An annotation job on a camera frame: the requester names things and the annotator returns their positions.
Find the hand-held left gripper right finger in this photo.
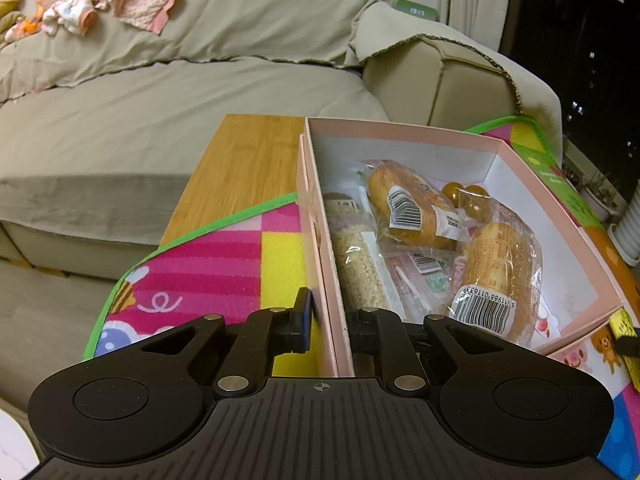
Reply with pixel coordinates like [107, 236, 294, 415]
[345, 307, 506, 401]

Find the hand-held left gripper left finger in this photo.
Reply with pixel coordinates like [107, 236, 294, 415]
[140, 287, 313, 401]

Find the pink cardboard box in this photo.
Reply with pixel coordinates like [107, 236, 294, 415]
[304, 116, 626, 378]

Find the grain bar packet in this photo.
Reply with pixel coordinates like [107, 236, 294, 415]
[322, 192, 396, 311]

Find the clear plastic snack packet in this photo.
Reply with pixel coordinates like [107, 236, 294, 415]
[385, 247, 461, 322]

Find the colourful play mat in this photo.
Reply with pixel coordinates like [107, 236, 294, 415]
[82, 115, 640, 476]

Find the white ribbed basket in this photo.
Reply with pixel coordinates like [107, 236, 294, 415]
[607, 210, 640, 267]

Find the potted plant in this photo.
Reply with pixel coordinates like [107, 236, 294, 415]
[570, 165, 626, 222]

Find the packaged bread roll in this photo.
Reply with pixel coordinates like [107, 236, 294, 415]
[360, 159, 473, 251]
[450, 205, 543, 346]

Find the bamboo side table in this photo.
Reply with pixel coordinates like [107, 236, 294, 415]
[159, 114, 307, 251]

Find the beige sofa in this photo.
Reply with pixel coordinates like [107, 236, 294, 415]
[0, 0, 563, 281]

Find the beige fringed sofa throw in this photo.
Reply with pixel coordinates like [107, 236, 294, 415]
[0, 0, 563, 126]

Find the green digital clock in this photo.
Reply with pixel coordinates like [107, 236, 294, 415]
[392, 0, 440, 23]

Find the pale curtain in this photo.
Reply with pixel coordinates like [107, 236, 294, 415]
[440, 0, 516, 53]

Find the pink baby garment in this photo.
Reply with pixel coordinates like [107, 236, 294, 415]
[117, 0, 208, 36]

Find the white printed baby garment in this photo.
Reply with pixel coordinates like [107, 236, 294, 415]
[42, 0, 151, 36]

